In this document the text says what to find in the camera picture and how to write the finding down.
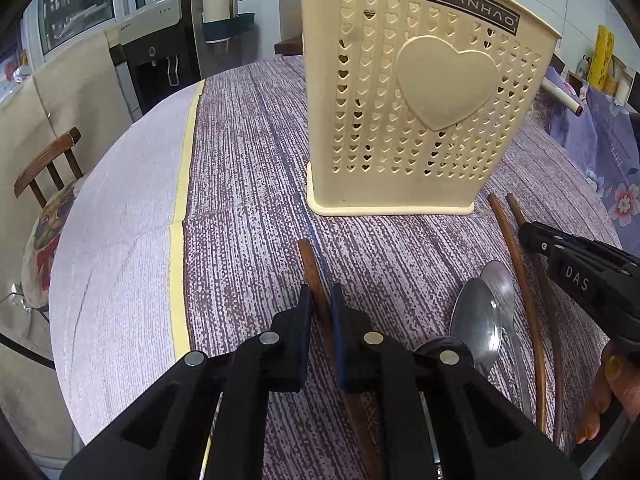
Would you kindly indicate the beige fabric panel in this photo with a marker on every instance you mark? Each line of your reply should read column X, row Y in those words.
column 75, row 85

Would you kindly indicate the aluminium frame window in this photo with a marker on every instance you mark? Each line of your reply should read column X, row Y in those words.
column 75, row 5

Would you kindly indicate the all-metal spoon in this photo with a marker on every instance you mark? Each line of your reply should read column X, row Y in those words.
column 504, row 285

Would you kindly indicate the small yellow roll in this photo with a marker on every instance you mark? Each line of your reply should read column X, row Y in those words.
column 600, row 60

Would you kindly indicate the cream pan with lid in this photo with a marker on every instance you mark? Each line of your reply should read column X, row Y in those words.
column 562, row 97

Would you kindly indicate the person's right hand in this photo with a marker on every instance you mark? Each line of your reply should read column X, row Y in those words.
column 607, row 395

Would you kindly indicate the purple floral cloth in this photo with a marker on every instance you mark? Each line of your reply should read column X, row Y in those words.
column 615, row 160

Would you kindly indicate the cat print seat cushion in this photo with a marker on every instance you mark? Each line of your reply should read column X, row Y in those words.
column 50, row 240

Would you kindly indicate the water dispenser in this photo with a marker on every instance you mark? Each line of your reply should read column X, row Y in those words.
column 155, row 35

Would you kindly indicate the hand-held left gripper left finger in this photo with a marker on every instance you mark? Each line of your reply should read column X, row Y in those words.
column 292, row 350

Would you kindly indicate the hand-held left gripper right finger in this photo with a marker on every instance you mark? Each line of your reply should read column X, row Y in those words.
column 339, row 340

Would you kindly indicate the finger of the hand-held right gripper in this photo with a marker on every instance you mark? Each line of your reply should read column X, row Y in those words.
column 535, row 237

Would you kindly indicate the blue-grey wall holder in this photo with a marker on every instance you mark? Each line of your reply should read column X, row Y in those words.
column 230, row 27

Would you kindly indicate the cream perforated utensil holder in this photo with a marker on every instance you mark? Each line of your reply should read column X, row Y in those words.
column 380, row 160

